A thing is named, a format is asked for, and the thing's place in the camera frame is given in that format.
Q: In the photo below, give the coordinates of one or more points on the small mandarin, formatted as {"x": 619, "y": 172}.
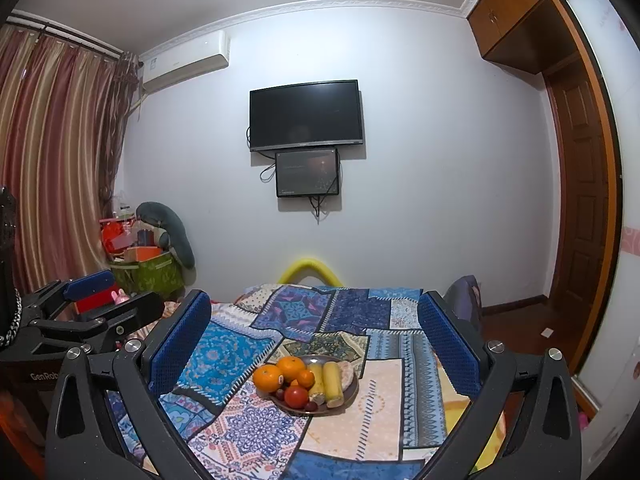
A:
{"x": 304, "y": 378}

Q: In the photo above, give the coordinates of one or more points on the small black monitor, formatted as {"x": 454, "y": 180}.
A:
{"x": 307, "y": 172}

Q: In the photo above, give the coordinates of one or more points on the peeled sugarcane stick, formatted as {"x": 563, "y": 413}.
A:
{"x": 333, "y": 384}

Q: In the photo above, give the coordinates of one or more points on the brown wooden door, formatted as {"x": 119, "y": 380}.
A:
{"x": 580, "y": 185}

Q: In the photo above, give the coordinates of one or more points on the pink toy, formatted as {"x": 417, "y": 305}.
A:
{"x": 121, "y": 298}

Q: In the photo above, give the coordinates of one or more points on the white wall socket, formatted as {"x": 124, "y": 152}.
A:
{"x": 547, "y": 332}

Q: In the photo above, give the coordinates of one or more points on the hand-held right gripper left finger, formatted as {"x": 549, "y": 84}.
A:
{"x": 180, "y": 345}

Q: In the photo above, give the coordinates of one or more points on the red gift box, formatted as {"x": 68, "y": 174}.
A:
{"x": 115, "y": 237}

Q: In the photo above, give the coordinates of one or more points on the dark curtain rod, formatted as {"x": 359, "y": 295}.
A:
{"x": 65, "y": 35}

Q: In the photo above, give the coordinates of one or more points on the striped red curtain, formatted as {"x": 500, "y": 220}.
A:
{"x": 55, "y": 160}

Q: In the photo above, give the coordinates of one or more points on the wooden overhead cabinet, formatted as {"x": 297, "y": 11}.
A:
{"x": 510, "y": 15}

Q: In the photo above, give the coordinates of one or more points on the white air conditioner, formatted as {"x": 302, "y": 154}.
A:
{"x": 185, "y": 60}

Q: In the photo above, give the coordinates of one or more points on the person's left forearm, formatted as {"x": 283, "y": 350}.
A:
{"x": 20, "y": 425}

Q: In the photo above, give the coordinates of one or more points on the peeled citrus segment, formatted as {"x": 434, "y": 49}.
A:
{"x": 349, "y": 372}

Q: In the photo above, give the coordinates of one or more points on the green storage box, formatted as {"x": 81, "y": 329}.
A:
{"x": 150, "y": 277}

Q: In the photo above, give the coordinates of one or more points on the grey plush shark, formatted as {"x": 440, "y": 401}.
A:
{"x": 172, "y": 230}

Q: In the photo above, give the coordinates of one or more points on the brown oval plate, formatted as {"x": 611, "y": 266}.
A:
{"x": 350, "y": 392}

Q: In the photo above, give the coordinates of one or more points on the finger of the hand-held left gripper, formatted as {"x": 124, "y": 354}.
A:
{"x": 135, "y": 310}
{"x": 90, "y": 282}

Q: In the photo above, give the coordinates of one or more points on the orange box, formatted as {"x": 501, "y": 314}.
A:
{"x": 145, "y": 254}

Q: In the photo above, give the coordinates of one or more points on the short yellow sugarcane piece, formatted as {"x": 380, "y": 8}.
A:
{"x": 317, "y": 379}

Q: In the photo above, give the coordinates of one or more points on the flat red box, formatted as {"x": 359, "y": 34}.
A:
{"x": 95, "y": 304}

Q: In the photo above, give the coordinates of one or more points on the large orange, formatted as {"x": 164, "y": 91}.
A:
{"x": 267, "y": 377}

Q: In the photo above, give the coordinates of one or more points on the black wall television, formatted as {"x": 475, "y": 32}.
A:
{"x": 306, "y": 115}

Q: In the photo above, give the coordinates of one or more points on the orange with dimpled skin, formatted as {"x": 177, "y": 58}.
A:
{"x": 290, "y": 367}

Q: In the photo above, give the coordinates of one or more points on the red tomato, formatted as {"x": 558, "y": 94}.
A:
{"x": 296, "y": 396}

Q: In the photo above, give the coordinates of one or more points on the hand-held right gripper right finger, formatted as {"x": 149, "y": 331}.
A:
{"x": 450, "y": 347}

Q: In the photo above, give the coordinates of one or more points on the blue patchwork tablecloth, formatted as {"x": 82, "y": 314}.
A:
{"x": 380, "y": 395}

